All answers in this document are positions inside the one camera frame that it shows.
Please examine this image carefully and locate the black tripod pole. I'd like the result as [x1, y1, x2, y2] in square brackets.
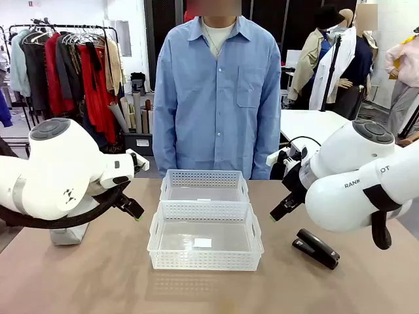
[319, 33, 343, 113]

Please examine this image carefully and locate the black metal clothes rack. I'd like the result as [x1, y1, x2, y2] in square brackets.
[8, 24, 120, 164]

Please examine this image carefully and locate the bright blue garment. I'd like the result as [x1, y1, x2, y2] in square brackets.
[0, 88, 14, 128]

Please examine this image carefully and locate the person in pink top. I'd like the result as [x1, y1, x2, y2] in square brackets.
[384, 27, 419, 139]

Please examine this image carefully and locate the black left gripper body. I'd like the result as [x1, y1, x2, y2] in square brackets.
[114, 192, 132, 211]

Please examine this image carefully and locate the black backpack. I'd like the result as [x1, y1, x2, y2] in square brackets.
[130, 72, 147, 96]

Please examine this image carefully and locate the tall grey cardboard tube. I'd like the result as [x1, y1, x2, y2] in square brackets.
[132, 92, 144, 134]

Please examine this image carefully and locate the black stapler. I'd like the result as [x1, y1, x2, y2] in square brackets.
[291, 228, 340, 271]

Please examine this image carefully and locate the black draped jacket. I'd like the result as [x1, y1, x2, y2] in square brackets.
[0, 135, 16, 158]

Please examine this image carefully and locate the black bucket hat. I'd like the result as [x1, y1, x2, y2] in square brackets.
[314, 4, 346, 31]

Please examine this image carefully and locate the mannequin in navy top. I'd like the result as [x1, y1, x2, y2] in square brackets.
[333, 9, 374, 121]

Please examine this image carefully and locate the grey slanted paper roll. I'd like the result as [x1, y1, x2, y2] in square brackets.
[107, 101, 130, 133]

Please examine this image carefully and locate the dark grey hanging coat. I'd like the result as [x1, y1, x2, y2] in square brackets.
[21, 38, 50, 112]

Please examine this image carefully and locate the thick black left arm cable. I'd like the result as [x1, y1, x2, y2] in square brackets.
[0, 181, 132, 230]

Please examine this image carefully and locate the small white perforated plastic basket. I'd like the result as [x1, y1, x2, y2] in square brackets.
[159, 169, 250, 204]

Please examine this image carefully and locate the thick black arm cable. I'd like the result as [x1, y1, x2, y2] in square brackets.
[0, 181, 132, 230]
[362, 184, 402, 251]

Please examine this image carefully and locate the person in blue shirt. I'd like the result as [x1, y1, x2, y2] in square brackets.
[152, 0, 282, 181]

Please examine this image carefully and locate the thin black camera cable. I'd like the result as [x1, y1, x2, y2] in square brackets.
[287, 136, 322, 155]

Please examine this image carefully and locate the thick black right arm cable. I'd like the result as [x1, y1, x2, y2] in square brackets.
[362, 184, 402, 251]

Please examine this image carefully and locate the mint green jacket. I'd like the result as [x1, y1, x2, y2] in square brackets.
[9, 29, 33, 98]

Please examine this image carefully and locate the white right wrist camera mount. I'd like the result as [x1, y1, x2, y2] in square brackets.
[266, 147, 302, 168]

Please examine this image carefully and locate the grey storage bin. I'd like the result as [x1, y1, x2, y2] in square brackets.
[123, 132, 154, 156]

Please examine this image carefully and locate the mannequin in beige coat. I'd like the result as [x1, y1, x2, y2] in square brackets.
[287, 27, 332, 111]

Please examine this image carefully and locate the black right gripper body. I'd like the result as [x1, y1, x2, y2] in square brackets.
[282, 160, 317, 203]

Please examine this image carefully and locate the white background table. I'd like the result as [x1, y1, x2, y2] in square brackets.
[280, 109, 353, 148]

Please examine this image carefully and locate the large white perforated plastic basket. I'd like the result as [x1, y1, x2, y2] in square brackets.
[147, 200, 265, 272]

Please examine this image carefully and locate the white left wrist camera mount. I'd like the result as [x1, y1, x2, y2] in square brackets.
[125, 148, 151, 173]

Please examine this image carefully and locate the grey wall panel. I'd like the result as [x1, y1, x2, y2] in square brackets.
[114, 19, 132, 58]

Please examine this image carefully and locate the white hanging coat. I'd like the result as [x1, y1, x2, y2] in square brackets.
[308, 26, 358, 111]

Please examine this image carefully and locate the red hanging dress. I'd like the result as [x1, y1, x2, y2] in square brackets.
[77, 44, 118, 145]

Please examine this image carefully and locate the black hanging scarf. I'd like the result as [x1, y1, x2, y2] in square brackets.
[85, 41, 103, 92]

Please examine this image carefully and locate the charcoal hanging blazer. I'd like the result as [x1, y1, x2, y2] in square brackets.
[55, 32, 84, 101]

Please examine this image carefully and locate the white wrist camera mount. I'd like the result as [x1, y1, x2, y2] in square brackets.
[125, 148, 151, 173]
[266, 147, 302, 168]

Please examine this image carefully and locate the dark blue garment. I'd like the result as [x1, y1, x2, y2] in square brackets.
[81, 99, 109, 148]

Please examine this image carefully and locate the beige hanging jacket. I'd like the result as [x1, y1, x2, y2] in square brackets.
[103, 39, 126, 96]

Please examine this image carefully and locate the red hanging jacket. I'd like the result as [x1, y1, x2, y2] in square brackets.
[44, 32, 77, 116]

